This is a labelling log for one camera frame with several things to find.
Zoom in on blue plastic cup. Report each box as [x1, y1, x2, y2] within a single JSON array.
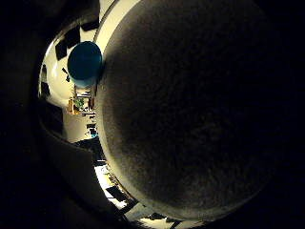
[[67, 40, 104, 90]]

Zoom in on green potted plant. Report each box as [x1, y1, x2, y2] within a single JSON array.
[[73, 97, 86, 111]]

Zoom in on wooden shelf with items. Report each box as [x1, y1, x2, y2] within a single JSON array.
[[66, 85, 97, 116]]

